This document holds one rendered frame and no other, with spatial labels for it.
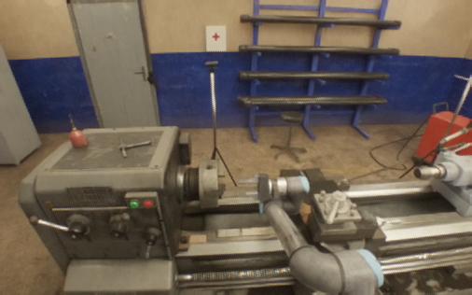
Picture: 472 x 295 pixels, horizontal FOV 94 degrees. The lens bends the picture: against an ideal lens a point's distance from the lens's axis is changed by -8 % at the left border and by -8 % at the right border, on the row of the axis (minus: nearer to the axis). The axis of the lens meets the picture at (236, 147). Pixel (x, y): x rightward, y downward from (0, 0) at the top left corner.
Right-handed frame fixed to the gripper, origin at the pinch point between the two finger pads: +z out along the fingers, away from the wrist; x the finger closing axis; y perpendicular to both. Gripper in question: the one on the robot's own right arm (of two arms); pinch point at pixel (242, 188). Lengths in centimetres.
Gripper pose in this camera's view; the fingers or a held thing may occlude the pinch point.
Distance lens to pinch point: 122.2
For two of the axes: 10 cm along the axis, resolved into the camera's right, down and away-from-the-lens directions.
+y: -0.7, -2.2, 9.7
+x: -0.2, -9.8, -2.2
